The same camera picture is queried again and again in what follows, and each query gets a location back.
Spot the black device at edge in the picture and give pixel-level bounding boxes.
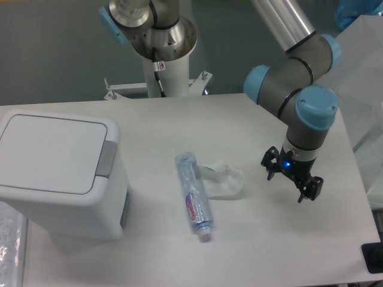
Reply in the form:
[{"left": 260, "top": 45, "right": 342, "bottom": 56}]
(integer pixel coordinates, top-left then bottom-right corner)
[{"left": 361, "top": 242, "right": 382, "bottom": 274}]

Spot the transparent plastic sheet left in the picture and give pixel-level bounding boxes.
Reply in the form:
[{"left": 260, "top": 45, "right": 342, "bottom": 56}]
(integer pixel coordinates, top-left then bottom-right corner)
[{"left": 1, "top": 202, "right": 28, "bottom": 286}]

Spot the white push-lid trash can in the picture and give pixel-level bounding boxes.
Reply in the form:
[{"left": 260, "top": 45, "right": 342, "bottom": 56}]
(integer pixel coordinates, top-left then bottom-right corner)
[{"left": 1, "top": 108, "right": 130, "bottom": 240}]

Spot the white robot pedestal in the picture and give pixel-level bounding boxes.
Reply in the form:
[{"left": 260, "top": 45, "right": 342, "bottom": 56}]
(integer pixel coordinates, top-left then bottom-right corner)
[{"left": 142, "top": 56, "right": 189, "bottom": 90}]

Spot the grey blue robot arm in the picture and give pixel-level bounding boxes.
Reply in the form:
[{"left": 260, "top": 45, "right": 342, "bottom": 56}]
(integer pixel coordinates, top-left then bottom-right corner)
[{"left": 98, "top": 1, "right": 341, "bottom": 200}]

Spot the white pedestal base frame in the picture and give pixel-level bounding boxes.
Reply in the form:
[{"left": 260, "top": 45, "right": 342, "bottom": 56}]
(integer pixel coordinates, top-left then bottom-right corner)
[{"left": 104, "top": 71, "right": 213, "bottom": 100}]

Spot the crumpled clear plastic bag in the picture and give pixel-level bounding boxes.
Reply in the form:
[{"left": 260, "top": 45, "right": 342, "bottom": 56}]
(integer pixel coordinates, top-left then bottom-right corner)
[{"left": 198, "top": 162, "right": 245, "bottom": 200}]

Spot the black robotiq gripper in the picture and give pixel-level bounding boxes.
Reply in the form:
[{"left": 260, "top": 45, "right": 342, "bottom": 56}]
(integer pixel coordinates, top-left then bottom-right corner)
[{"left": 261, "top": 146, "right": 324, "bottom": 203}]

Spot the clear plastic water bottle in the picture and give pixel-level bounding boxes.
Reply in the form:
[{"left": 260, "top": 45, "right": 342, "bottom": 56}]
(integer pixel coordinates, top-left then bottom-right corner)
[{"left": 175, "top": 152, "right": 214, "bottom": 243}]

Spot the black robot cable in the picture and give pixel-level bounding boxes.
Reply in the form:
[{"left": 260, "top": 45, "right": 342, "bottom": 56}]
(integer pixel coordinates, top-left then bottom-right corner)
[{"left": 153, "top": 47, "right": 167, "bottom": 98}]

